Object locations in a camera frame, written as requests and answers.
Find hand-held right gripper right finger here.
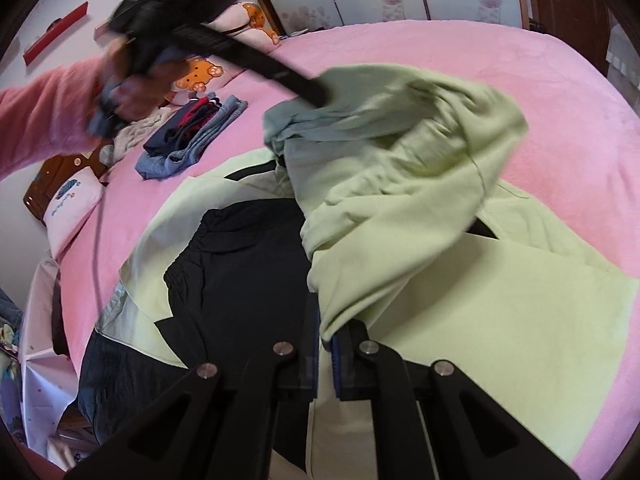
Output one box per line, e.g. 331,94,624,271
329,320,582,480

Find folded red garment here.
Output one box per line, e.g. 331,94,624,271
177,97,221,128

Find white embroidered pillow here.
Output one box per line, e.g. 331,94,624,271
42,167,108,256

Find rolled cartoon bear quilt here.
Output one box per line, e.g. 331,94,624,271
172,2,281,106

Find person's left hand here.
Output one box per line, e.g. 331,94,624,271
101,41,174,122

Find folded navy garment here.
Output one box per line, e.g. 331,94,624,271
144,110,211,158

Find crumpled grey-white cloth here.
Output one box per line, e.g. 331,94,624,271
100,110,173,166

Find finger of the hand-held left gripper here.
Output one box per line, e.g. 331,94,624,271
171,26,332,109

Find green and black hooded jacket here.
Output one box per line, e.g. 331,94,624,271
77,62,640,480

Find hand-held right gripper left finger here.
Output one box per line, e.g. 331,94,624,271
64,304,322,480

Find wooden headboard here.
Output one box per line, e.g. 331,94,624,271
22,152,108,221

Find pink bed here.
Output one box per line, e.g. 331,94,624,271
47,19,640,480

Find folded pile of clothes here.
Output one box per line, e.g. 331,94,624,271
136,97,249,181

